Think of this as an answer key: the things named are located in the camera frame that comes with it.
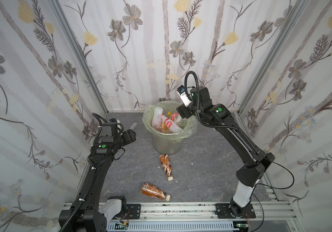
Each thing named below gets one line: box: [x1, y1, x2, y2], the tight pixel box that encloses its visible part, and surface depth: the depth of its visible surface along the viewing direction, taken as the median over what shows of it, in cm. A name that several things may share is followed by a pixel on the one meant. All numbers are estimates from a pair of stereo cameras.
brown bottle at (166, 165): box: [159, 153, 174, 182], surface depth 88 cm
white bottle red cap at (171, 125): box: [161, 114, 183, 133], surface depth 85 cm
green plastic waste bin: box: [142, 100, 198, 157], surface depth 83 cm
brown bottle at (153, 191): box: [140, 182, 171, 202], surface depth 78 cm
